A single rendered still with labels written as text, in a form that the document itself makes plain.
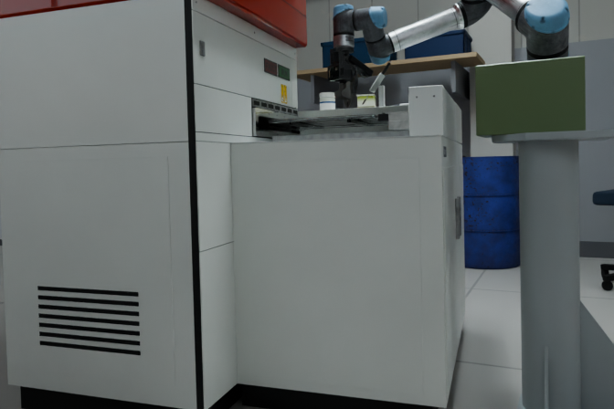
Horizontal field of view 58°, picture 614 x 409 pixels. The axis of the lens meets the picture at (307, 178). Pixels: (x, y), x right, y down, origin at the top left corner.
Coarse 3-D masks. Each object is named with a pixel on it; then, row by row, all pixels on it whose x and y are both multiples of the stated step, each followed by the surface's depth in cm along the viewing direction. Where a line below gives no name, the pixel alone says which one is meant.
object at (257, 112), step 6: (252, 108) 182; (258, 108) 184; (252, 114) 182; (258, 114) 184; (264, 114) 189; (270, 114) 194; (276, 114) 199; (282, 114) 205; (288, 114) 211; (252, 120) 182; (258, 120) 184; (252, 126) 182; (258, 126) 184; (252, 132) 182; (258, 132) 184; (264, 132) 189; (270, 132) 194; (276, 132) 199; (282, 132) 205; (288, 132) 210; (300, 132) 223
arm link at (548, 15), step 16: (464, 0) 196; (480, 0) 192; (496, 0) 175; (512, 0) 169; (528, 0) 162; (544, 0) 158; (560, 0) 156; (512, 16) 170; (528, 16) 157; (544, 16) 154; (560, 16) 153; (528, 32) 161; (544, 32) 156; (560, 32) 156; (528, 48) 165; (544, 48) 160; (560, 48) 160
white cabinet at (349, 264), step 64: (256, 192) 164; (320, 192) 158; (384, 192) 152; (448, 192) 161; (256, 256) 165; (320, 256) 159; (384, 256) 152; (448, 256) 157; (256, 320) 166; (320, 320) 159; (384, 320) 153; (448, 320) 154; (256, 384) 167; (320, 384) 160; (384, 384) 154; (448, 384) 151
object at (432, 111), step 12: (408, 96) 155; (420, 96) 154; (432, 96) 153; (444, 96) 157; (420, 108) 154; (432, 108) 153; (444, 108) 156; (420, 120) 154; (432, 120) 153; (444, 120) 156; (420, 132) 154; (432, 132) 153; (444, 132) 155; (456, 132) 203
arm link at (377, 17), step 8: (368, 8) 193; (376, 8) 191; (384, 8) 192; (352, 16) 194; (360, 16) 193; (368, 16) 192; (376, 16) 191; (384, 16) 192; (360, 24) 194; (368, 24) 193; (376, 24) 192; (384, 24) 193; (368, 32) 195; (376, 32) 195; (384, 32) 199; (368, 40) 198; (376, 40) 198
